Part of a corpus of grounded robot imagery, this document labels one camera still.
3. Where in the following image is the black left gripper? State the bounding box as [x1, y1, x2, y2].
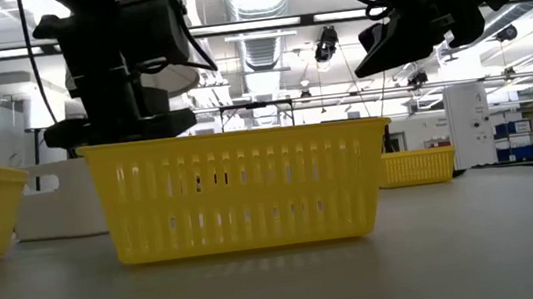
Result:
[32, 23, 199, 154]

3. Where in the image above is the white plastic bin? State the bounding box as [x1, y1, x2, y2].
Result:
[7, 154, 110, 244]

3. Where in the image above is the black overhead beam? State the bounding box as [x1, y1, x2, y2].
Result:
[0, 0, 533, 62]

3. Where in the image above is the blue storage box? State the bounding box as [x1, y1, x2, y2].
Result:
[493, 117, 533, 138]

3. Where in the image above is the row of blue bins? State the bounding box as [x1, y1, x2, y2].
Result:
[496, 143, 533, 163]

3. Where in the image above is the dark background bench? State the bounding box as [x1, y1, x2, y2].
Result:
[454, 157, 533, 179]

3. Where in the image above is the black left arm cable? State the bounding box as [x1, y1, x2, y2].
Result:
[16, 0, 61, 128]

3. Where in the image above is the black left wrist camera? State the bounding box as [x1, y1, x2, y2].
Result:
[117, 0, 194, 81]

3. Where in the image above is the silver ceiling air duct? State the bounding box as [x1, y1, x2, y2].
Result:
[221, 0, 308, 129]

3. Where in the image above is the black background frame table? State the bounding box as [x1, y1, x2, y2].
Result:
[217, 97, 297, 135]

